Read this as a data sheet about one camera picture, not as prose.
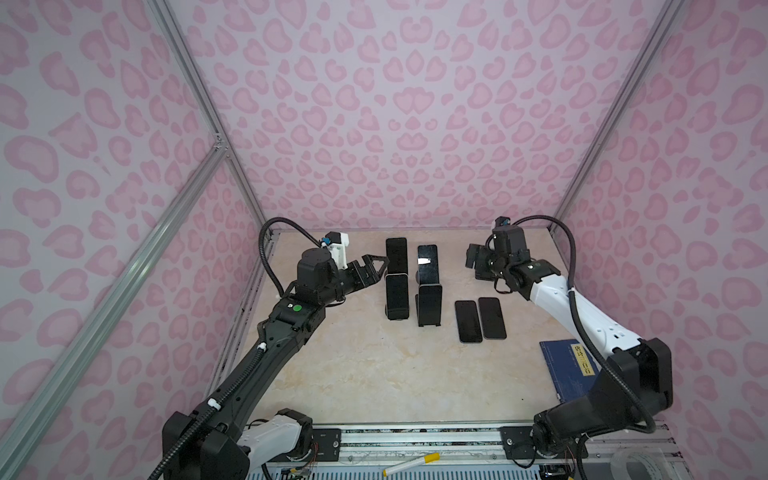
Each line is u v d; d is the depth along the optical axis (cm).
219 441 37
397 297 90
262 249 54
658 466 68
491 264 72
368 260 65
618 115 86
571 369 84
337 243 67
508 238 63
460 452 72
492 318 96
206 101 83
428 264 101
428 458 71
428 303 95
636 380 42
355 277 64
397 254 98
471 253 78
